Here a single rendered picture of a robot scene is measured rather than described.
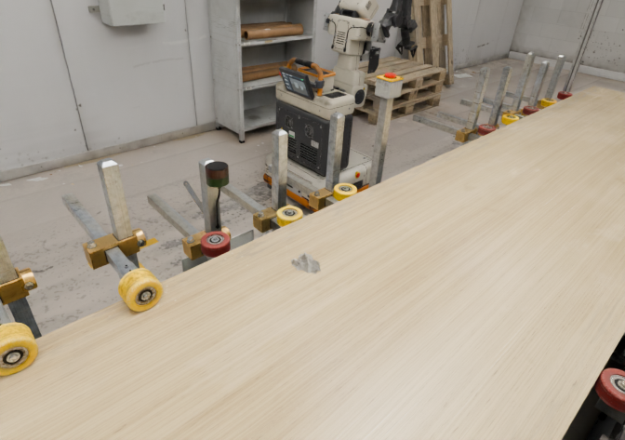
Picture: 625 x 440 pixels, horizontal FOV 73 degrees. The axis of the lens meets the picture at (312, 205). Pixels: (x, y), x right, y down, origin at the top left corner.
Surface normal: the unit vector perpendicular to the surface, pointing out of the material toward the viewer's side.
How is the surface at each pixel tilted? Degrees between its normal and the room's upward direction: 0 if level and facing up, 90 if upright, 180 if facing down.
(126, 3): 90
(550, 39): 90
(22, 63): 90
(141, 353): 0
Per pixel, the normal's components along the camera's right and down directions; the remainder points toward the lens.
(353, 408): 0.05, -0.85
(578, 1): -0.73, 0.32
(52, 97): 0.68, 0.41
